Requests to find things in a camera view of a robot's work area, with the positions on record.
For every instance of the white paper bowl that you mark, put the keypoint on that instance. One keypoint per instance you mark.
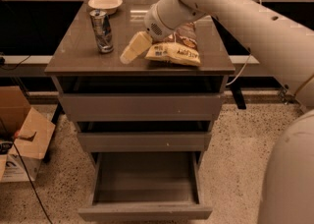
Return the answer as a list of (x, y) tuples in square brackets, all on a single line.
[(109, 6)]

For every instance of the open cardboard box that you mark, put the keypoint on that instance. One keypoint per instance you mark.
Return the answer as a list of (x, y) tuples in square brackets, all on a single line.
[(25, 136)]

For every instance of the grey open bottom drawer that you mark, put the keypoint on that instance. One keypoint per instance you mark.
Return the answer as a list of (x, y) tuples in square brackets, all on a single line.
[(146, 186)]

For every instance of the silver blue redbull can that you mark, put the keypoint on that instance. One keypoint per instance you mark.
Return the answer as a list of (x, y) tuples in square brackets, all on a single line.
[(102, 30)]

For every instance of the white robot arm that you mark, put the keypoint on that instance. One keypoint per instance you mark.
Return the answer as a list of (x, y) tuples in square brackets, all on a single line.
[(286, 49)]

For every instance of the grey middle drawer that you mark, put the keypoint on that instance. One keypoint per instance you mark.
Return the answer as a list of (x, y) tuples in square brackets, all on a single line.
[(144, 142)]

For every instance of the grey drawer cabinet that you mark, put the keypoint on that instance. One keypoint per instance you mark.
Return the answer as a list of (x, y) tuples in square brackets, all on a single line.
[(78, 68)]

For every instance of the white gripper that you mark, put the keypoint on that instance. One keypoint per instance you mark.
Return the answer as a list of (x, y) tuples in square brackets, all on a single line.
[(156, 26)]

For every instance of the brown yellow chip bag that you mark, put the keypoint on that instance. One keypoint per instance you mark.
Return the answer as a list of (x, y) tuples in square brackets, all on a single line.
[(180, 47)]

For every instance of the grey top drawer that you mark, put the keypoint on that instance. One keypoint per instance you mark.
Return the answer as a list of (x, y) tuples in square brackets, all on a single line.
[(144, 107)]

